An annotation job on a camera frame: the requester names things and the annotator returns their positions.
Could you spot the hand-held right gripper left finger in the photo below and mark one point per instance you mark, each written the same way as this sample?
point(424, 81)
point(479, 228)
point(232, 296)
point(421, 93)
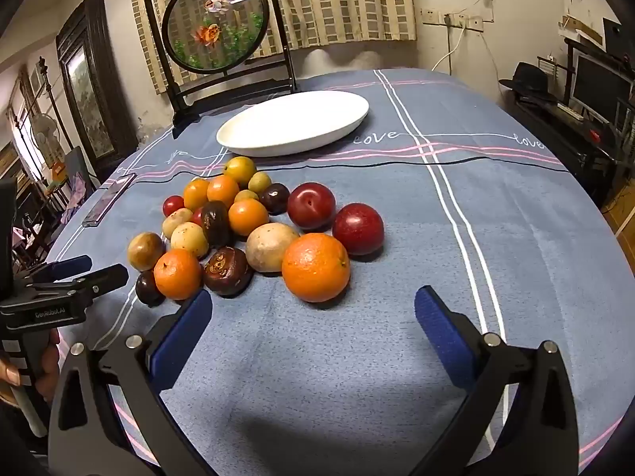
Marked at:
point(181, 342)

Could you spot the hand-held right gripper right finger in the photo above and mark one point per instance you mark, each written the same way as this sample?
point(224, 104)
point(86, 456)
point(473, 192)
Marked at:
point(441, 337)

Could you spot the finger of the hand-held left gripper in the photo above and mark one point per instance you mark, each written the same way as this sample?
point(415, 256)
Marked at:
point(69, 266)
point(99, 277)

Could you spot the small dark purple plum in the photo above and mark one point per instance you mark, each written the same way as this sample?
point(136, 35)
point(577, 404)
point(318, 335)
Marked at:
point(148, 288)
point(274, 198)

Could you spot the mandarin orange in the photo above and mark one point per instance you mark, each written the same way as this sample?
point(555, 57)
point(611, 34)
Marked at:
point(177, 274)

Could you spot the dark brown water chestnut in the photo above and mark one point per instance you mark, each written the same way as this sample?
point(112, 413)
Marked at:
point(227, 271)

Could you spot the pale yellow round fruit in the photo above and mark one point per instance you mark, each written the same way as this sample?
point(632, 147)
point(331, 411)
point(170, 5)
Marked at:
point(189, 240)

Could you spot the red cherry tomato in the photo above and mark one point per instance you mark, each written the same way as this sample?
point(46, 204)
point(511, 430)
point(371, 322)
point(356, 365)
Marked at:
point(173, 205)
point(197, 216)

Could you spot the large dark purple mangosteen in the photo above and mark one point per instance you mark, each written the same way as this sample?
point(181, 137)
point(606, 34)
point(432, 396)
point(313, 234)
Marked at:
point(214, 223)

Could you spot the smooth yellow-orange fruit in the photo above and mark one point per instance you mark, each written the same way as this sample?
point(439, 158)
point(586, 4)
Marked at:
point(223, 191)
point(248, 217)
point(195, 194)
point(239, 169)

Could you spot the large tan round fruit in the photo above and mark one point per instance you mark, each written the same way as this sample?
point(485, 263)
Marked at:
point(268, 248)

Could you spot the dark red plum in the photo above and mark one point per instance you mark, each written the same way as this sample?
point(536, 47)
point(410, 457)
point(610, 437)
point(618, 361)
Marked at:
point(358, 229)
point(311, 206)

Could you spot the large orange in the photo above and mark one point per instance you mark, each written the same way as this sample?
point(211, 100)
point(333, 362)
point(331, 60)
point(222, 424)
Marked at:
point(316, 267)

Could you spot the small yellow-green fruit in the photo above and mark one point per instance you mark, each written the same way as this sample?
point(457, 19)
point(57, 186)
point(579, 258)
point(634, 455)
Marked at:
point(246, 195)
point(259, 182)

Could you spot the white oval plate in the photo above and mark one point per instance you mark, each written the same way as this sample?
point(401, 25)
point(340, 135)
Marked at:
point(292, 119)

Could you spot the person's left hand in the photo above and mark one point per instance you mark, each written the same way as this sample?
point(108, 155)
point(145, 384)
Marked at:
point(49, 367)

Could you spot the purple cloth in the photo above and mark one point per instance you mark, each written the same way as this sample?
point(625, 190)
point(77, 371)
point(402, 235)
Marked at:
point(75, 201)

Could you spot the smartphone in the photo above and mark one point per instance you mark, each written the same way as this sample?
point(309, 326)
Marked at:
point(106, 201)

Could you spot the blue-grey striped tablecloth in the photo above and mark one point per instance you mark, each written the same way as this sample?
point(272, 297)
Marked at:
point(297, 357)

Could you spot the white standing fan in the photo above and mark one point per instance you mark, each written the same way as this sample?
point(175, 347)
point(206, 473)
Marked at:
point(43, 131)

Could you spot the dark wood framed painting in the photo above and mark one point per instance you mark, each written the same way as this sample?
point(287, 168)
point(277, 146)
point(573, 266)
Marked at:
point(84, 89)

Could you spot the black desk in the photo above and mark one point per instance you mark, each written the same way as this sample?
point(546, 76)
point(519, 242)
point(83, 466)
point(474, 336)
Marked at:
point(560, 144)

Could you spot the small red object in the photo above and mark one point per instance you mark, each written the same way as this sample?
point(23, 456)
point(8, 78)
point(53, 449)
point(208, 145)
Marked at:
point(595, 135)

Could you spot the white keyboard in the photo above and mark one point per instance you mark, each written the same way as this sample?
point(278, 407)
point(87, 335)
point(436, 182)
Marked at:
point(570, 111)

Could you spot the black hat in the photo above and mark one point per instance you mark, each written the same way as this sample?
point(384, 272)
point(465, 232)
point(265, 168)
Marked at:
point(528, 82)

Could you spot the computer monitor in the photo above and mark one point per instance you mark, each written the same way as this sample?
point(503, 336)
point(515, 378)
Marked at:
point(598, 84)

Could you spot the brown cardboard piece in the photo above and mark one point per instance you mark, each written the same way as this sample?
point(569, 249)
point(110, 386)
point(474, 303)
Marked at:
point(580, 27)

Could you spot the black speaker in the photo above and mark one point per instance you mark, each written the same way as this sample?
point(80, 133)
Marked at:
point(612, 34)

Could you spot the beige checked curtain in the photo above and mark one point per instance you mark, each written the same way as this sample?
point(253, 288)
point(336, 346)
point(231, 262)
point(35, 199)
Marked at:
point(337, 5)

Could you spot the white wall power sockets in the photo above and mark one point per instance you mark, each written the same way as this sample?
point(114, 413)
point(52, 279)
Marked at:
point(456, 20)

